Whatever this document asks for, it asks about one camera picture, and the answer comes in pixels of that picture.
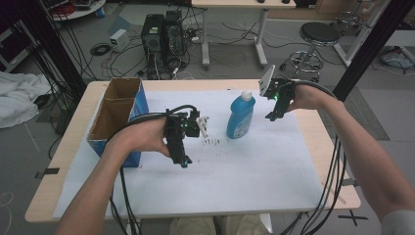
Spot grey floor mat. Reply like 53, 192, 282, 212
317, 85, 392, 142

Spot coiled black cable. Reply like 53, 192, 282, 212
89, 42, 113, 57

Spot person's left hand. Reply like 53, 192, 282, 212
108, 117, 171, 159

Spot white metal frame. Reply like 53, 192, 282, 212
332, 0, 391, 69

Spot round white table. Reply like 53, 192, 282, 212
48, 0, 107, 23

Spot person's right hand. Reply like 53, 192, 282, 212
287, 83, 343, 114

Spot blue cardboard box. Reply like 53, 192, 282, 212
86, 77, 150, 168

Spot black tape cross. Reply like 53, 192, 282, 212
337, 210, 369, 227

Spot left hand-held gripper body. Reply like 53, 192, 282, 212
164, 109, 209, 148

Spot white desk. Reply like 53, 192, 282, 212
190, 0, 298, 71

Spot black metal post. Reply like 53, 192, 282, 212
332, 0, 415, 103
13, 0, 88, 99

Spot black round stool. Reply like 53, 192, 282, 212
279, 22, 343, 84

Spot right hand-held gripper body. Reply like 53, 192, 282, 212
258, 65, 297, 106

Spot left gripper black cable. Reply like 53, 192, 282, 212
104, 104, 201, 235

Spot small white box device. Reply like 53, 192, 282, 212
109, 28, 131, 53

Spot white table mat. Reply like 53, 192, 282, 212
52, 89, 327, 219

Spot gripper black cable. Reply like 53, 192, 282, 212
278, 79, 348, 235
104, 104, 201, 235

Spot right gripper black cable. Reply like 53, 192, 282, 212
278, 79, 348, 235

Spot person's legs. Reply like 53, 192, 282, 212
168, 214, 273, 235

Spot white cloth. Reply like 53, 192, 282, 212
0, 70, 52, 129

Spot black tape strip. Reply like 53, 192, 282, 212
34, 167, 61, 180

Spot blue bottle with white cap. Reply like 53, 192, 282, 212
226, 89, 256, 140

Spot black computer tower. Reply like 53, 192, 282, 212
140, 13, 165, 65
163, 10, 187, 68

